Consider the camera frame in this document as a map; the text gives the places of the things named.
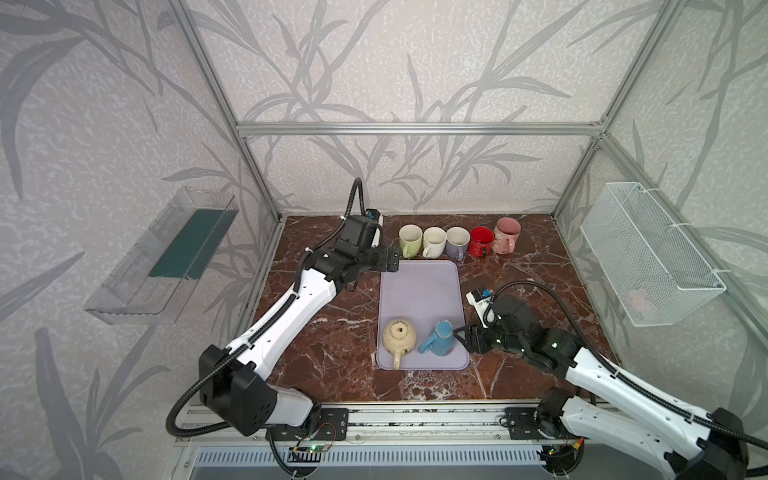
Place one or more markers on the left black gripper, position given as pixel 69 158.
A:
pixel 390 258

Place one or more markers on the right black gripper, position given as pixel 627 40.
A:
pixel 480 335

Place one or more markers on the blue mug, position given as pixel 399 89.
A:
pixel 441 340

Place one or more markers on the light green mug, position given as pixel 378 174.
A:
pixel 410 240

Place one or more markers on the white mug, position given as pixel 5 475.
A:
pixel 433 242

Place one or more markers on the cream teapot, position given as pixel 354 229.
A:
pixel 399 337

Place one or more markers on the lavender mug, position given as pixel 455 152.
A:
pixel 457 243

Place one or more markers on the red mug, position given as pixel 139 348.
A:
pixel 481 241

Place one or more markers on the pink patterned mug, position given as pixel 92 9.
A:
pixel 506 232

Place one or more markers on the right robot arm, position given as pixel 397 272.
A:
pixel 679 439

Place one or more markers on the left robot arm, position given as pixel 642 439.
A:
pixel 235 377

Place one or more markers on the lavender plastic tray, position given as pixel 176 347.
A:
pixel 422 292

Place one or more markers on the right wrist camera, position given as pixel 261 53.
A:
pixel 481 300

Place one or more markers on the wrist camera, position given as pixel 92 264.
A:
pixel 481 300
pixel 376 216

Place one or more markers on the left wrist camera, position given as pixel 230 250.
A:
pixel 376 216

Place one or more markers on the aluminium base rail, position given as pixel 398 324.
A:
pixel 458 422

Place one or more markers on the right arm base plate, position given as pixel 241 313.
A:
pixel 526 423

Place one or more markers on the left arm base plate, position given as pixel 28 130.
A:
pixel 325 424

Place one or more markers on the white wire mesh basket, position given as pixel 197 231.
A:
pixel 654 269

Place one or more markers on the clear plastic wall bin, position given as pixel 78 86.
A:
pixel 157 277

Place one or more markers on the aluminium cage frame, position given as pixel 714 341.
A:
pixel 599 131

